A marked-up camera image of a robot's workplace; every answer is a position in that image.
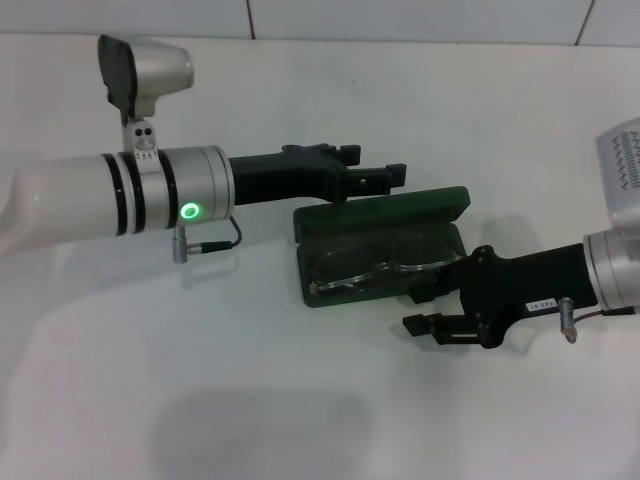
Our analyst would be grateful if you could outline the clear transparent glasses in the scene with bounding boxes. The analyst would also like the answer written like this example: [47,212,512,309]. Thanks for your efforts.
[309,238,464,297]

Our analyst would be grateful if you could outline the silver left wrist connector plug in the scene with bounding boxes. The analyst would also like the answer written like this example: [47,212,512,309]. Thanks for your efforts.
[172,224,188,265]

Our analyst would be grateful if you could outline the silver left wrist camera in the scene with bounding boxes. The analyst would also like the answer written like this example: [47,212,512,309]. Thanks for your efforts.
[96,33,195,166]

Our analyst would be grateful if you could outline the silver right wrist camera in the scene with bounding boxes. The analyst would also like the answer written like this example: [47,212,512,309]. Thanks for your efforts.
[593,115,640,232]

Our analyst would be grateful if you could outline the silver right wrist connector plug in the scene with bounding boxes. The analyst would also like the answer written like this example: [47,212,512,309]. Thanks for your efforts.
[559,296,578,345]

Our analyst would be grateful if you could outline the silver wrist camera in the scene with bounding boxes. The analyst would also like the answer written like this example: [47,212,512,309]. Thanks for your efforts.
[593,115,640,232]
[96,33,195,166]

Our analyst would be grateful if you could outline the green glasses case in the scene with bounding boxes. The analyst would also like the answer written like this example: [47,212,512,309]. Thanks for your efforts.
[292,185,472,309]

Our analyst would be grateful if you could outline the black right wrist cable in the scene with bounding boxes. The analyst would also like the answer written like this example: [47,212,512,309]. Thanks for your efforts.
[572,307,637,322]

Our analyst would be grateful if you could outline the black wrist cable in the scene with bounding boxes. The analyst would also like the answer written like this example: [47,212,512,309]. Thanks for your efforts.
[184,215,243,250]
[572,307,637,322]

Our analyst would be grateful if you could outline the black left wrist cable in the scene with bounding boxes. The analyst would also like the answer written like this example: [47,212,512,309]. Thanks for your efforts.
[184,215,243,250]

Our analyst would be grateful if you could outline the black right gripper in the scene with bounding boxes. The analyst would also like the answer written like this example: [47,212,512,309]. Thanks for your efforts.
[401,243,599,350]

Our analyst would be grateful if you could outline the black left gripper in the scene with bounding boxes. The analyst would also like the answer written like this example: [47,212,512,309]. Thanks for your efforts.
[228,142,409,208]

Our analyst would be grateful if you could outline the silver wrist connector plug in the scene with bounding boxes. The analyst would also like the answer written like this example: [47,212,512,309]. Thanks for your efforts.
[559,296,578,345]
[172,224,188,265]

